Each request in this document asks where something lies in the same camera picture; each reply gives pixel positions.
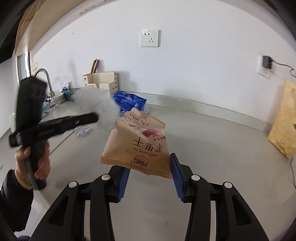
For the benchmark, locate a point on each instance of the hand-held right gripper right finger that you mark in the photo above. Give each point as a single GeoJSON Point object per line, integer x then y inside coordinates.
{"type": "Point", "coordinates": [177, 180]}

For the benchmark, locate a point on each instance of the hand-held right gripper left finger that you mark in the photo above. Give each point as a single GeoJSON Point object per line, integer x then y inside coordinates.
{"type": "Point", "coordinates": [122, 185]}

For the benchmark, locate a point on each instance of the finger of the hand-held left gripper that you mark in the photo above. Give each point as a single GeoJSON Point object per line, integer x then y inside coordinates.
{"type": "Point", "coordinates": [76, 121]}

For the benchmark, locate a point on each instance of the clear plastic bag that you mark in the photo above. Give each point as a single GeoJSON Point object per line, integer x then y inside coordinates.
{"type": "Point", "coordinates": [97, 106]}

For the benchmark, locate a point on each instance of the brown snack packet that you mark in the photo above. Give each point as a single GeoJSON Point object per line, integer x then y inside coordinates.
{"type": "Point", "coordinates": [136, 143]}

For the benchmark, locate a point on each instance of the person's left forearm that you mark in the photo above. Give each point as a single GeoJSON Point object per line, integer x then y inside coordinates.
{"type": "Point", "coordinates": [13, 204]}

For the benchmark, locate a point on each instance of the person's left hand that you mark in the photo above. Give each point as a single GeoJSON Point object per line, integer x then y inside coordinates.
{"type": "Point", "coordinates": [44, 164]}

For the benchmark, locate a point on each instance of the clear crumpled wrapper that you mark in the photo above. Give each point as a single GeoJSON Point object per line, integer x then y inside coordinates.
{"type": "Point", "coordinates": [82, 131]}

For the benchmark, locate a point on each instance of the clear container with blue lid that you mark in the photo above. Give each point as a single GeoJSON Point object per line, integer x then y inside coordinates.
{"type": "Point", "coordinates": [45, 108]}

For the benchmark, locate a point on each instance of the green lidded box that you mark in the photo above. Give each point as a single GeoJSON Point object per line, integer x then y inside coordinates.
{"type": "Point", "coordinates": [69, 95]}

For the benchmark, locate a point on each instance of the patterned ceramic bowl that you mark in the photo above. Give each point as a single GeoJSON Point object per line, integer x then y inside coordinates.
{"type": "Point", "coordinates": [57, 98]}

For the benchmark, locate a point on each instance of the chrome faucet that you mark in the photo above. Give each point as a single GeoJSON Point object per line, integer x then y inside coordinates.
{"type": "Point", "coordinates": [47, 76]}

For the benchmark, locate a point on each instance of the white blue small packet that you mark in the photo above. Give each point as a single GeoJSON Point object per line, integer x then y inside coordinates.
{"type": "Point", "coordinates": [65, 86]}

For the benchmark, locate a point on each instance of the window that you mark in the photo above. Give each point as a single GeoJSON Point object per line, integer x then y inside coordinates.
{"type": "Point", "coordinates": [22, 67]}

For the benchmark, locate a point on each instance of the cream desktop organizer box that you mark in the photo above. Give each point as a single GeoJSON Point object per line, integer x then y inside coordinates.
{"type": "Point", "coordinates": [104, 80]}

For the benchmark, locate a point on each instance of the blue snack packet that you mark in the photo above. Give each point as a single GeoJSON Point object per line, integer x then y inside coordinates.
{"type": "Point", "coordinates": [129, 100]}

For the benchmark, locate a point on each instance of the wooden boards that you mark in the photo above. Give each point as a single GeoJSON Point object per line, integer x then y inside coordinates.
{"type": "Point", "coordinates": [95, 66]}

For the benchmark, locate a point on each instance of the yellow paper bag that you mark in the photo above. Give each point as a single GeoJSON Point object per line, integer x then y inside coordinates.
{"type": "Point", "coordinates": [284, 120]}

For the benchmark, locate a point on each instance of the black charger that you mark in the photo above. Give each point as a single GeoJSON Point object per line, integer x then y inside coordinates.
{"type": "Point", "coordinates": [267, 61]}

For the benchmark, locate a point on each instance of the yellow wall notice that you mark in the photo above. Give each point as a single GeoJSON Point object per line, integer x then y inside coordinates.
{"type": "Point", "coordinates": [34, 68]}

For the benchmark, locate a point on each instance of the wooden wall shelf unit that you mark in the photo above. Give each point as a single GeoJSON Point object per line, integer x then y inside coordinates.
{"type": "Point", "coordinates": [46, 23]}

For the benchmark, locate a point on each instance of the white wall socket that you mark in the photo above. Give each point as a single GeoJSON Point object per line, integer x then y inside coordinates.
{"type": "Point", "coordinates": [262, 71]}
{"type": "Point", "coordinates": [149, 37]}

